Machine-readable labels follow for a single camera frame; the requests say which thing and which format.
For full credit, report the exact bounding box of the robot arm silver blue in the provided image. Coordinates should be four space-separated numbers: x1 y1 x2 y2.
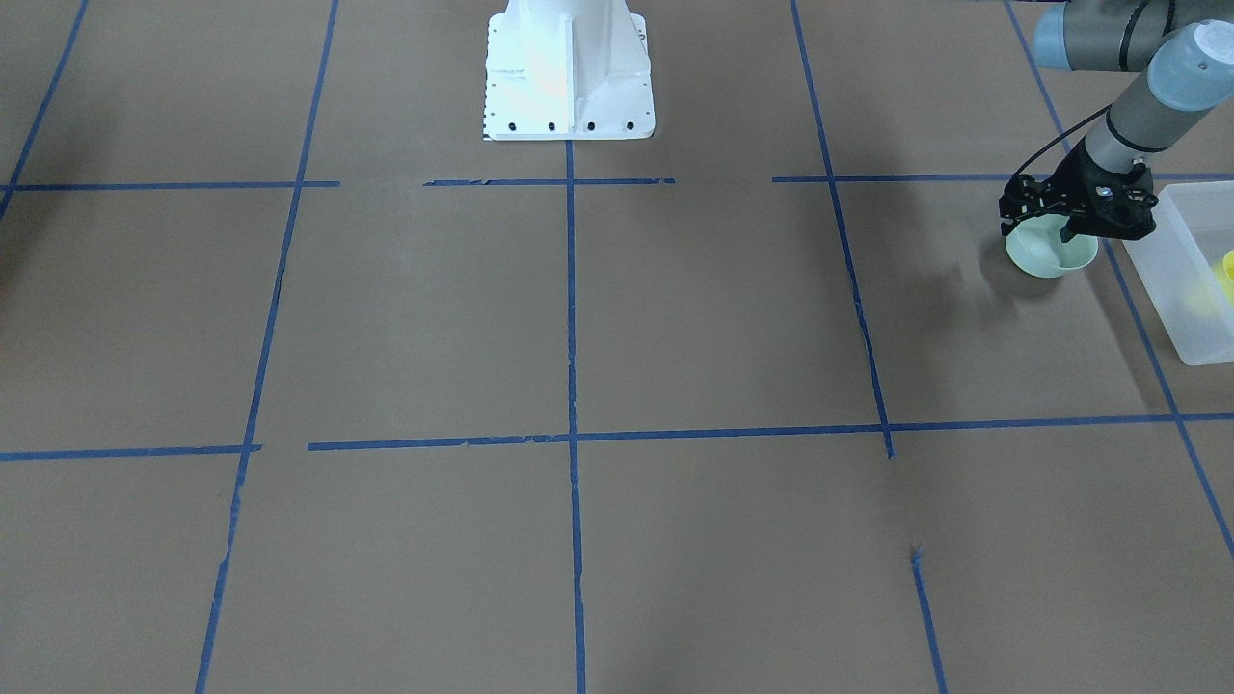
1032 1 1233 243

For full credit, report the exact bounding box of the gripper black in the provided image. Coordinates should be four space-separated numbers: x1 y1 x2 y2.
1055 144 1157 242

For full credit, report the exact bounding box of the clear plastic storage box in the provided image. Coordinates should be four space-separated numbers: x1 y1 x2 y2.
1124 180 1233 367

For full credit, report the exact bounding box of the mint green bowl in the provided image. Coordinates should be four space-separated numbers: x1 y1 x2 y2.
1004 215 1099 280

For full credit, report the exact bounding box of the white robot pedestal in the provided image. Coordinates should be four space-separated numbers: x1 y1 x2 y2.
482 1 656 142

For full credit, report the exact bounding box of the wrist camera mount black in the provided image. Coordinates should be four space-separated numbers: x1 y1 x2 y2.
1000 173 1067 238

